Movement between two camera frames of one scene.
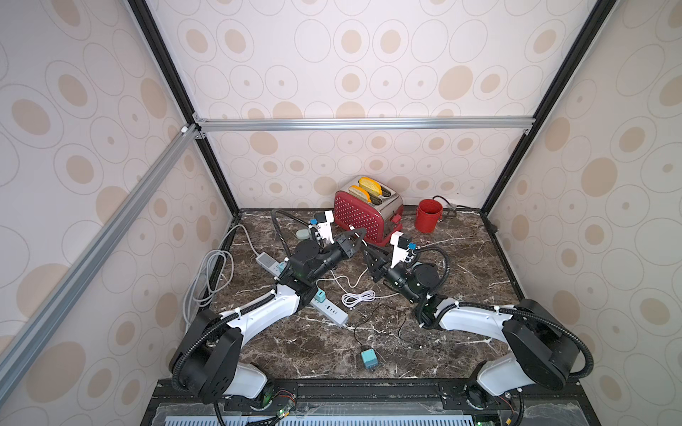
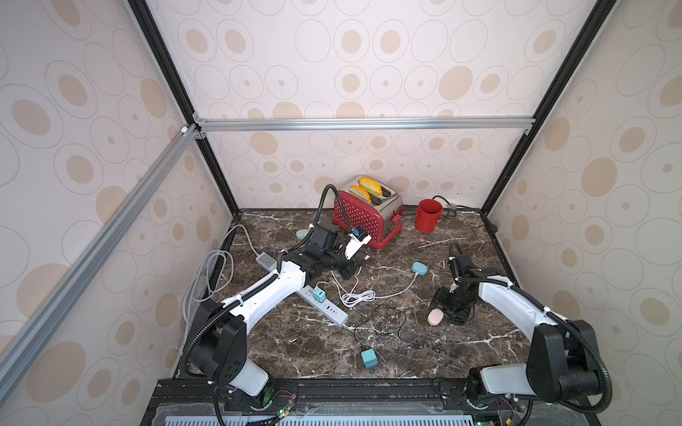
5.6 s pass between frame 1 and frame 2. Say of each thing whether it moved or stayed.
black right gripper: moved
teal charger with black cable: stayed
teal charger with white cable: stayed
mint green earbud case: stayed
